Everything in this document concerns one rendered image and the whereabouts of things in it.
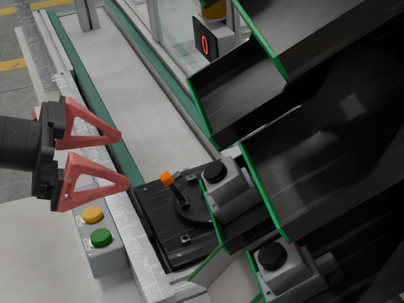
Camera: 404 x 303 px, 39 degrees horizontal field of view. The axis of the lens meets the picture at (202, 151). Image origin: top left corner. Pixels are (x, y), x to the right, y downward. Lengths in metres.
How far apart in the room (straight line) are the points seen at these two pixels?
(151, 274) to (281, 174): 0.52
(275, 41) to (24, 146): 0.31
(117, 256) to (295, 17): 0.72
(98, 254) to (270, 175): 0.57
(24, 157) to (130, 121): 0.86
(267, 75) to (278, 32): 0.21
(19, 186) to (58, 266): 1.72
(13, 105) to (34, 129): 2.97
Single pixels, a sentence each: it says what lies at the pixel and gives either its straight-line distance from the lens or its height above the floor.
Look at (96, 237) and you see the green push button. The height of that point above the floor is 0.97.
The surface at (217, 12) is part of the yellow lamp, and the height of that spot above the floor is 1.27.
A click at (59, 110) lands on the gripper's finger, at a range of 0.67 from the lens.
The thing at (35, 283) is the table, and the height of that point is 0.86.
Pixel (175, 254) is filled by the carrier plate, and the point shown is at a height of 0.97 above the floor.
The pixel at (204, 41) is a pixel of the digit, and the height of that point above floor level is 1.21.
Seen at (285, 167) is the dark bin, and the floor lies 1.36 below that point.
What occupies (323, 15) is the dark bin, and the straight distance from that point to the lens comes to 0.44.
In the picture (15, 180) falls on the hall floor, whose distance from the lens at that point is 2.97.
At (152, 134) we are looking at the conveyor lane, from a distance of 1.41.
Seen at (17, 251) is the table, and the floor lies 0.86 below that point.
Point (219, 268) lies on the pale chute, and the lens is 0.91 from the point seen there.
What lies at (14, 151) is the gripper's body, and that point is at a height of 1.37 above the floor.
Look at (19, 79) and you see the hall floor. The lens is 3.88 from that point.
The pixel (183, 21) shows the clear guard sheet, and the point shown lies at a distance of 1.46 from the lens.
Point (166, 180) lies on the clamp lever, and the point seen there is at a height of 1.07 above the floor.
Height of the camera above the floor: 1.71
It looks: 37 degrees down
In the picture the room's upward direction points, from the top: 7 degrees counter-clockwise
